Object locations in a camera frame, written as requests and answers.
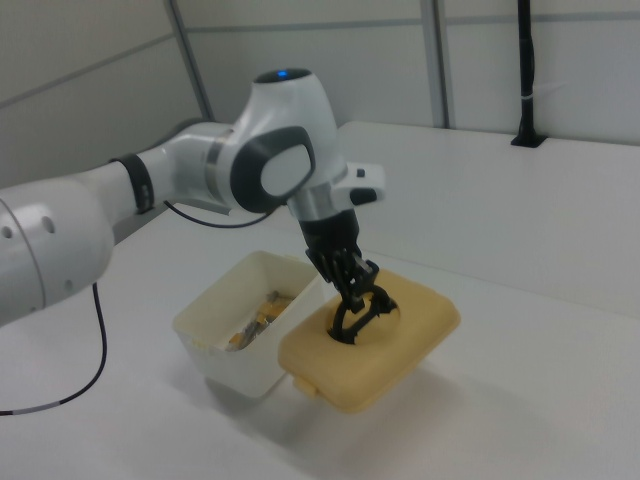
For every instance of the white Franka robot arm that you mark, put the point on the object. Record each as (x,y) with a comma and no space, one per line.
(290,110)

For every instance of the tan plastic case lid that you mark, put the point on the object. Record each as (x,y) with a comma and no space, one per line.
(400,340)

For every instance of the black pole with base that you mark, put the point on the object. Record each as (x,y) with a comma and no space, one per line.
(525,60)

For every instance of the yellow grey small tools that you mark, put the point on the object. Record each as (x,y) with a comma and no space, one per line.
(265,312)

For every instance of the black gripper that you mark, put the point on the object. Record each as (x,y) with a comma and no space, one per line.
(330,235)

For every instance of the white plastic tool case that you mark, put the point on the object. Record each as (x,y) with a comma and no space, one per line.
(240,365)

